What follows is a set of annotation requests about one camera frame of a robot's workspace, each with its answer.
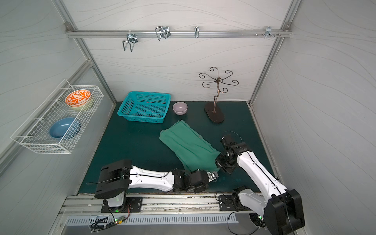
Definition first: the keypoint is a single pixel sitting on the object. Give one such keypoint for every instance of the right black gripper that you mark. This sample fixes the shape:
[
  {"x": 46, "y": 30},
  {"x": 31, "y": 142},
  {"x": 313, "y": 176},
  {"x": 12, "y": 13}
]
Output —
[{"x": 221, "y": 161}]

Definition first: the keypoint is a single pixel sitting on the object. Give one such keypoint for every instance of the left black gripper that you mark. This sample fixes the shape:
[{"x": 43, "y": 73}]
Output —
[{"x": 210, "y": 176}]

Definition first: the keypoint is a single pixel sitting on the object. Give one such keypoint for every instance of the green long pants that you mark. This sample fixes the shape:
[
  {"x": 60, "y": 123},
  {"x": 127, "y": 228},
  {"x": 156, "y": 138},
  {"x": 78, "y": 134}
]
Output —
[{"x": 191, "y": 148}]

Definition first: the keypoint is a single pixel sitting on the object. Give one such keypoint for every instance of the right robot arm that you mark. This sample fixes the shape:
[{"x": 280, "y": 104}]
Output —
[{"x": 279, "y": 209}]

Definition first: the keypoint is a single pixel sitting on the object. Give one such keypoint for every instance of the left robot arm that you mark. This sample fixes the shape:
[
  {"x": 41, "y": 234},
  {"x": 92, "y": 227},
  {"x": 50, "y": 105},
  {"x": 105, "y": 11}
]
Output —
[{"x": 116, "y": 178}]

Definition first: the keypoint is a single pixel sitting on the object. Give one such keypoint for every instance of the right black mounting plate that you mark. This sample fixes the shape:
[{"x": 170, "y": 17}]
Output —
[{"x": 230, "y": 203}]

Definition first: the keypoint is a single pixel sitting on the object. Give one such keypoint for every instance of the black mounting plate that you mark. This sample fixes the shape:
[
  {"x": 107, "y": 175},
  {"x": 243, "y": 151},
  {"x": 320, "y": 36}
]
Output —
[
  {"x": 230, "y": 203},
  {"x": 133, "y": 204}
]

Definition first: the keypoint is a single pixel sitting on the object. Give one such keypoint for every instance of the dark metal jewelry stand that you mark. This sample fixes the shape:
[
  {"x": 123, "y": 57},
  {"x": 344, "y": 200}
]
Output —
[{"x": 212, "y": 109}]

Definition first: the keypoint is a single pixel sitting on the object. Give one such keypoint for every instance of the small pink bowl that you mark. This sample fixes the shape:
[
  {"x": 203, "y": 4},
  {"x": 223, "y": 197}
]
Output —
[{"x": 180, "y": 108}]

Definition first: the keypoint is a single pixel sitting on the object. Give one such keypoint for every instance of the dark green table mat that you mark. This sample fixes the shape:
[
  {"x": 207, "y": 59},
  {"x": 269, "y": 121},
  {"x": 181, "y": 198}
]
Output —
[{"x": 139, "y": 141}]

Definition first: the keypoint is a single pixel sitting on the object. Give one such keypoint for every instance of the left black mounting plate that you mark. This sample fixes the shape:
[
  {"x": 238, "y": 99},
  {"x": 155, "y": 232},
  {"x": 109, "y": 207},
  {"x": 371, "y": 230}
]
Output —
[{"x": 133, "y": 204}]

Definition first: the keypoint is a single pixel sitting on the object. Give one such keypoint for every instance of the teal plastic basket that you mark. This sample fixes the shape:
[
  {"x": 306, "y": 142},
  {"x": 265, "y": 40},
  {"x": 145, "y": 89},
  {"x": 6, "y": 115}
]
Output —
[{"x": 145, "y": 107}]

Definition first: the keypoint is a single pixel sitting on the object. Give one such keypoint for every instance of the white vent grille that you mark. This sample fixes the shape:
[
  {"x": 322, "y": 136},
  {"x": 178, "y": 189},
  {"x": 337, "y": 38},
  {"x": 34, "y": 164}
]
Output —
[{"x": 156, "y": 219}]

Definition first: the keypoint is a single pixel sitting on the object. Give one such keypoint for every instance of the small metal hook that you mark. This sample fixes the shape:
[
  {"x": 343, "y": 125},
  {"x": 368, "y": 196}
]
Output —
[{"x": 196, "y": 32}]

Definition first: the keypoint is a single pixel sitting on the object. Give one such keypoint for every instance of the metal hook right end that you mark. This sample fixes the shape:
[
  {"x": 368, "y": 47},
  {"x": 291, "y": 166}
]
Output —
[{"x": 268, "y": 33}]

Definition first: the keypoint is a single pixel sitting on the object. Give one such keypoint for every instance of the metal loop hook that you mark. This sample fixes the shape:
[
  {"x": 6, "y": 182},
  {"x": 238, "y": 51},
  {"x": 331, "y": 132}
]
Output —
[{"x": 162, "y": 32}]

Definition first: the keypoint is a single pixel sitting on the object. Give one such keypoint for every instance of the metal double hook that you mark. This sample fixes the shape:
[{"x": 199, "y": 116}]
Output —
[{"x": 130, "y": 41}]

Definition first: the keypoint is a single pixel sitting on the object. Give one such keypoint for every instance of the blue bowl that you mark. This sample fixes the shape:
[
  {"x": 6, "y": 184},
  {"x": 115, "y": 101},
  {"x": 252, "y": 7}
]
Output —
[{"x": 65, "y": 128}]

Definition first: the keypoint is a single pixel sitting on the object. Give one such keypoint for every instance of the orange patterned bowl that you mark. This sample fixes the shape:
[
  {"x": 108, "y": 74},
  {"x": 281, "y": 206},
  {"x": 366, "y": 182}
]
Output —
[{"x": 78, "y": 98}]

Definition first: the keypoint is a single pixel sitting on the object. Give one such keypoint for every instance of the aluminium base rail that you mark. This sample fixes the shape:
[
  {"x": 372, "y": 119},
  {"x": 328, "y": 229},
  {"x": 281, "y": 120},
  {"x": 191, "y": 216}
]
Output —
[{"x": 153, "y": 203}]

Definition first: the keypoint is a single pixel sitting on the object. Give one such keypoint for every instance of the white wire wall basket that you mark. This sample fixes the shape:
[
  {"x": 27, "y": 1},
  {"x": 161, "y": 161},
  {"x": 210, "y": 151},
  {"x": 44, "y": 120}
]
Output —
[{"x": 34, "y": 135}]

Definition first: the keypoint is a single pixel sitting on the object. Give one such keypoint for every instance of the aluminium top rail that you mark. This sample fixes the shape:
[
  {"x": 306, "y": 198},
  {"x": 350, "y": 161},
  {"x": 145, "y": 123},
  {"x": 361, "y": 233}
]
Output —
[{"x": 150, "y": 34}]

